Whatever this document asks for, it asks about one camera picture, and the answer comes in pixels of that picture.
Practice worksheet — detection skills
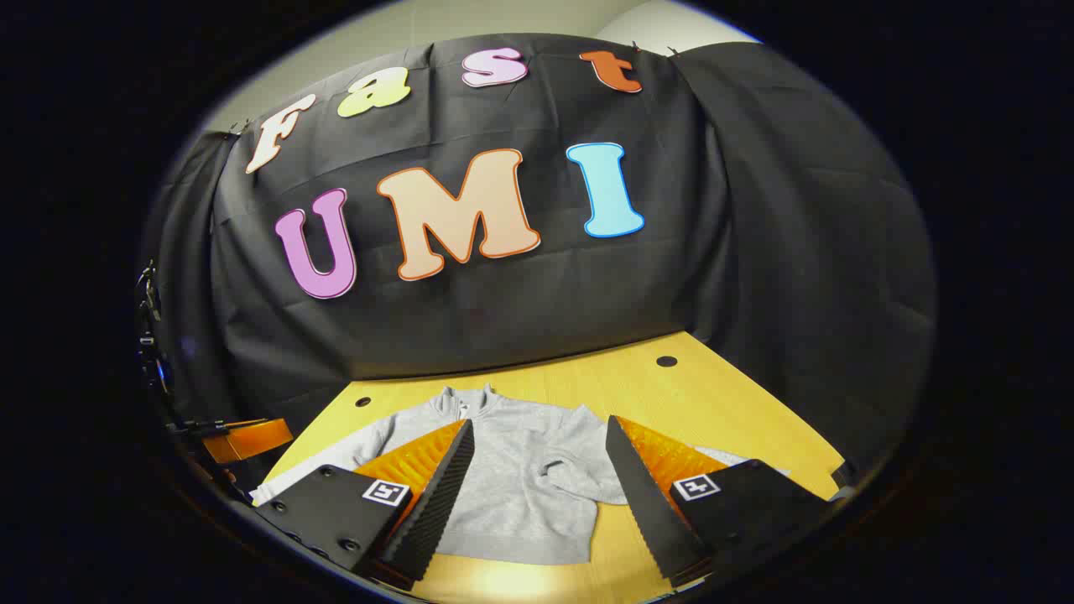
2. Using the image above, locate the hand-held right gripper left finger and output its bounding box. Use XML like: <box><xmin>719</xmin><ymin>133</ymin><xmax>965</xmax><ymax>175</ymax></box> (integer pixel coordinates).
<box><xmin>250</xmin><ymin>418</ymin><xmax>476</xmax><ymax>588</ymax></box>

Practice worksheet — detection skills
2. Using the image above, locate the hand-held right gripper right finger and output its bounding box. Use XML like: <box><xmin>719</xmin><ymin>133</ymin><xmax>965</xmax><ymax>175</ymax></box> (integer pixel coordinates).
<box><xmin>604</xmin><ymin>414</ymin><xmax>844</xmax><ymax>588</ymax></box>

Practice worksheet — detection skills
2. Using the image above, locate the grey zip-neck sweatshirt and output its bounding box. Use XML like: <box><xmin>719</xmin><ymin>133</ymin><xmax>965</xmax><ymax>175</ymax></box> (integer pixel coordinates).
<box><xmin>252</xmin><ymin>384</ymin><xmax>794</xmax><ymax>567</ymax></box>

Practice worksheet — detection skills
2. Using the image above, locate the black backdrop cloth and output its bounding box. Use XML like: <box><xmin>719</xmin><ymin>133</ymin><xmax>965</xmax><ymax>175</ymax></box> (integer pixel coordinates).
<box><xmin>138</xmin><ymin>34</ymin><xmax>936</xmax><ymax>471</ymax></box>

